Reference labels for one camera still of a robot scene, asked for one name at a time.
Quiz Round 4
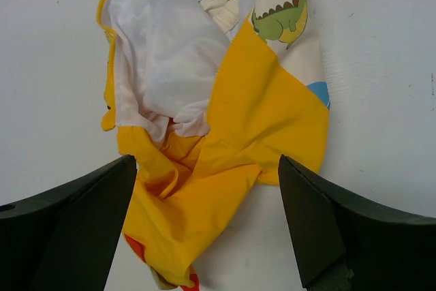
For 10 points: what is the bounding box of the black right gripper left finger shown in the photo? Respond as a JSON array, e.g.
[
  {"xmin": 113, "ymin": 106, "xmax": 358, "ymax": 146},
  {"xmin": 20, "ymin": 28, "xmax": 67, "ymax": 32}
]
[{"xmin": 1, "ymin": 155, "xmax": 137, "ymax": 290}]

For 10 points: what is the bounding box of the yellow cream dinosaur print jacket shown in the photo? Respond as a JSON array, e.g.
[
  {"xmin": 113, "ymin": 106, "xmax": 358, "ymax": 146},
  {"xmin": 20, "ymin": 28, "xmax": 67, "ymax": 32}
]
[{"xmin": 97, "ymin": 0, "xmax": 330, "ymax": 290}]

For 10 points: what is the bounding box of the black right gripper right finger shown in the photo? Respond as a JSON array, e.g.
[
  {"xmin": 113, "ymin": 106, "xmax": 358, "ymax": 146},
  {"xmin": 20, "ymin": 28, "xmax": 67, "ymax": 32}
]
[{"xmin": 278, "ymin": 156, "xmax": 435, "ymax": 290}]

